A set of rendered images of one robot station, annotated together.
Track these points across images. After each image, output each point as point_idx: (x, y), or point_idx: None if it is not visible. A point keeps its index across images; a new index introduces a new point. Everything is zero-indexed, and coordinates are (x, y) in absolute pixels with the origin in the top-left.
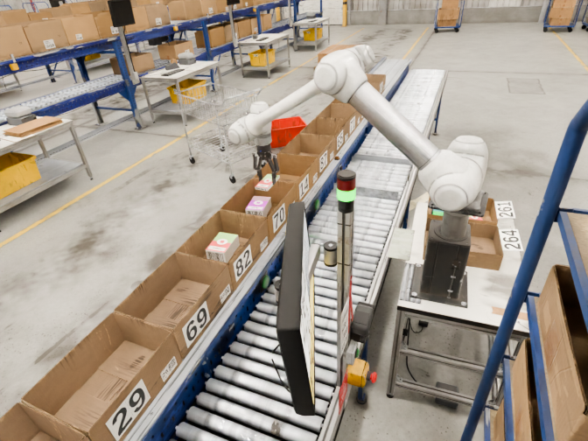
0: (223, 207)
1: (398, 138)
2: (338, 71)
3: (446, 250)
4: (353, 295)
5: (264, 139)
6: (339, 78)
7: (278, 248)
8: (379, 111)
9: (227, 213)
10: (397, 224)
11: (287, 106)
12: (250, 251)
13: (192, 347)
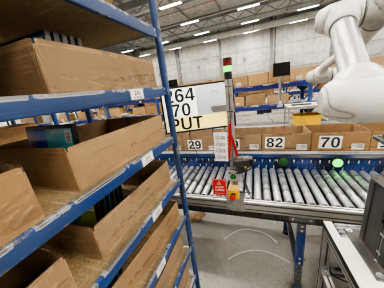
0: (307, 126)
1: (335, 56)
2: (320, 14)
3: (380, 196)
4: (311, 197)
5: None
6: (319, 18)
7: (309, 155)
8: (335, 36)
9: (304, 128)
10: None
11: None
12: (284, 141)
13: None
